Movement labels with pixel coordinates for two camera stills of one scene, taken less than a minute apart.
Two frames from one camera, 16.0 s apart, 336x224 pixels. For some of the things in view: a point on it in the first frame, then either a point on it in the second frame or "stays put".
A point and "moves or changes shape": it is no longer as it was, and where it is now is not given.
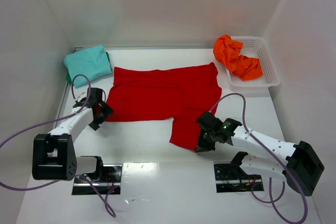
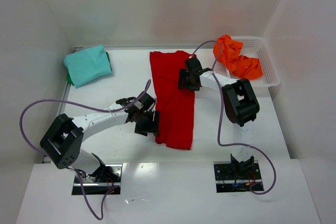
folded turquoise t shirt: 92,62 stays put
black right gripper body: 203,142 → 188,80
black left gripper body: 103,112 → 148,123
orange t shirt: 227,50 stays put
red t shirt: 183,94 moves or changes shape
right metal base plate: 229,177 stays put
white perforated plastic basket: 257,47 stays put
